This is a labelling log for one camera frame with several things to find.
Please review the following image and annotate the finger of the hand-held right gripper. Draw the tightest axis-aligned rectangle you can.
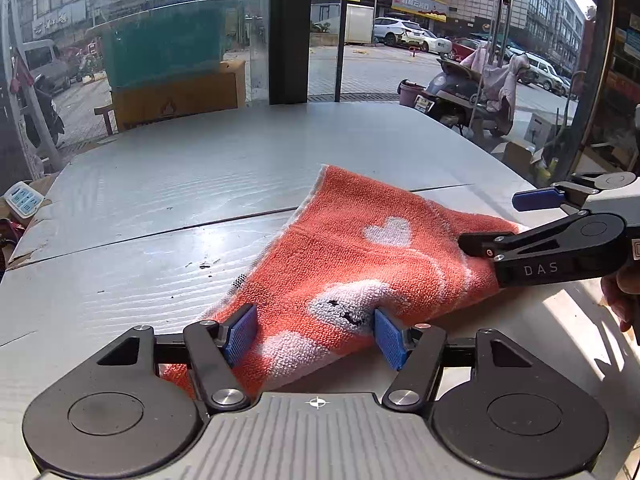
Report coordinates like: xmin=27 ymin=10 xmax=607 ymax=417
xmin=512 ymin=171 xmax=639 ymax=212
xmin=457 ymin=211 xmax=629 ymax=289

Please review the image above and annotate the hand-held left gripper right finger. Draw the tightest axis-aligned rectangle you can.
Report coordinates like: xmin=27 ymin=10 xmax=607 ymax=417
xmin=374 ymin=307 xmax=551 ymax=413

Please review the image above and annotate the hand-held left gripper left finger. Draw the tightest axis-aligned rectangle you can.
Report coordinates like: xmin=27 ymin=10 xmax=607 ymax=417
xmin=75 ymin=304 xmax=258 ymax=413

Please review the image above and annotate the orange and white towel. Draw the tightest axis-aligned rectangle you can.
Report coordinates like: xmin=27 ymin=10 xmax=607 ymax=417
xmin=161 ymin=164 xmax=531 ymax=401

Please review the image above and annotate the person's right hand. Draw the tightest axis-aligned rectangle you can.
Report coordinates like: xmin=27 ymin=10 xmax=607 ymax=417
xmin=600 ymin=261 xmax=640 ymax=333

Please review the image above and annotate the open brown cardboard box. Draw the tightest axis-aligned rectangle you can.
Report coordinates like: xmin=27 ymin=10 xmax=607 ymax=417
xmin=501 ymin=139 xmax=537 ymax=174

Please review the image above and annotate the pink cloth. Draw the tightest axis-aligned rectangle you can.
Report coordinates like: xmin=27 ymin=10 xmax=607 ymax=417
xmin=459 ymin=46 xmax=532 ymax=114

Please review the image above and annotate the grey blue scooter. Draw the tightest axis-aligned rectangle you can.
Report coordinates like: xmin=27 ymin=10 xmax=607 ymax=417
xmin=414 ymin=52 xmax=532 ymax=139

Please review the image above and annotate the purple bucket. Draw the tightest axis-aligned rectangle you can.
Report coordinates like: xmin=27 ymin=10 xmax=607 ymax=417
xmin=398 ymin=78 xmax=426 ymax=109

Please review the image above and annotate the red car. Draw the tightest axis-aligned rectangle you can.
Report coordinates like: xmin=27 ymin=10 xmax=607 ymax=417
xmin=449 ymin=37 xmax=482 ymax=62

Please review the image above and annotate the metal pole rack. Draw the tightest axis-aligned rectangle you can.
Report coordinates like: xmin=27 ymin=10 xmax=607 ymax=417
xmin=469 ymin=0 xmax=514 ymax=137

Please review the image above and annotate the white car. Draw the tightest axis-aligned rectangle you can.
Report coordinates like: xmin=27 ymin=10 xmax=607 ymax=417
xmin=400 ymin=29 xmax=454 ymax=57

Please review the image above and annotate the white SUV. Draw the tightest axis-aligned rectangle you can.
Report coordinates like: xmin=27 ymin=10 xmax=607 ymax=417
xmin=372 ymin=16 xmax=427 ymax=47

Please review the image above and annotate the yellow shop sign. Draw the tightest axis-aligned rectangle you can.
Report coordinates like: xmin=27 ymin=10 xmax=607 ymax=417
xmin=391 ymin=0 xmax=449 ymax=24

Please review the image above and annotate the yellow cardboard box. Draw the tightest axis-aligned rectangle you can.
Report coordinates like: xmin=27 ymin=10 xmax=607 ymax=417
xmin=110 ymin=59 xmax=247 ymax=132

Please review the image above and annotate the wooden side table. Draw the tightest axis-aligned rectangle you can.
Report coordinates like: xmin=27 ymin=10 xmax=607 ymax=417
xmin=0 ymin=172 xmax=61 ymax=273

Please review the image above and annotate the white kiosk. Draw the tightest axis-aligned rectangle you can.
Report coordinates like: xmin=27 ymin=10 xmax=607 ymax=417
xmin=344 ymin=3 xmax=375 ymax=45

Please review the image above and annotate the wooden stool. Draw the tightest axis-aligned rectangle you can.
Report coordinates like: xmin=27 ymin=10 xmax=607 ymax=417
xmin=93 ymin=104 xmax=119 ymax=137

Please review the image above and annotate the white power strip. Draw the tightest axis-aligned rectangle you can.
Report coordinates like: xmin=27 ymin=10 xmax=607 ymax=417
xmin=2 ymin=181 xmax=44 ymax=219

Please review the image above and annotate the black parked motorcycle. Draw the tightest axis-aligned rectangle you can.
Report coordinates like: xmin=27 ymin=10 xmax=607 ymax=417
xmin=19 ymin=74 xmax=66 ymax=150

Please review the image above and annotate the black window pillar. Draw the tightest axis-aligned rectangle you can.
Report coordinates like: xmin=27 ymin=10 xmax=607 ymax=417
xmin=268 ymin=0 xmax=314 ymax=106

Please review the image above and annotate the teal plastic tub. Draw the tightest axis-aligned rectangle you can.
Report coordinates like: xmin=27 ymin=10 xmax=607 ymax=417
xmin=86 ymin=0 xmax=244 ymax=92

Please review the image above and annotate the white ladder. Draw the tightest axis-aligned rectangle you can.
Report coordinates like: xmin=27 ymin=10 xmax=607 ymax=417
xmin=0 ymin=0 xmax=64 ymax=172

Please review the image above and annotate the grey van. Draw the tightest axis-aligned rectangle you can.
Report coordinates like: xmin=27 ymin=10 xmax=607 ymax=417
xmin=21 ymin=39 xmax=72 ymax=94

